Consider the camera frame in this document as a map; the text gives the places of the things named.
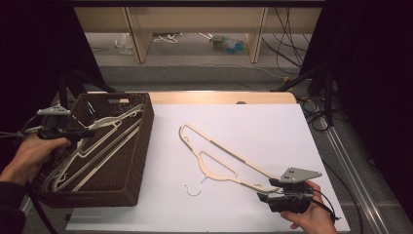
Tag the white table mat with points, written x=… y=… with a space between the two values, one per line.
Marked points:
x=279 y=130

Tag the light wooden table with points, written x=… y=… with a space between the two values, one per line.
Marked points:
x=220 y=97

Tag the aluminium floor rail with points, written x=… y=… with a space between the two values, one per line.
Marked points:
x=352 y=169
x=26 y=204

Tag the beige wooden shelf unit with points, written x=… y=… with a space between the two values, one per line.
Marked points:
x=195 y=16

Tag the cream clothes hanger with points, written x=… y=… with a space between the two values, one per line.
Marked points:
x=218 y=146
x=107 y=123
x=104 y=161

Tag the black curtain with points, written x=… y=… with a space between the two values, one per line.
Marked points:
x=373 y=81
x=32 y=65

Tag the person's left hand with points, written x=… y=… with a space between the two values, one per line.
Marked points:
x=29 y=156

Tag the bag of coloured bottles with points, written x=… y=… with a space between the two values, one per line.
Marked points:
x=229 y=45

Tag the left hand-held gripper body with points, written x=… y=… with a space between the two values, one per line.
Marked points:
x=53 y=122

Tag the person's right hand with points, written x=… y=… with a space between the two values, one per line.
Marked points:
x=316 y=217

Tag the black tripod stand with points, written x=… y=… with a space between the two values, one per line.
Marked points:
x=63 y=91
x=328 y=94

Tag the brown woven basket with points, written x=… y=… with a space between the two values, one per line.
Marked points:
x=130 y=169

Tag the clear plastic bag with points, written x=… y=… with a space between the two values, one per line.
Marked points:
x=124 y=44

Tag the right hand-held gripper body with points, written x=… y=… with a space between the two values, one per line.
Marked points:
x=292 y=198

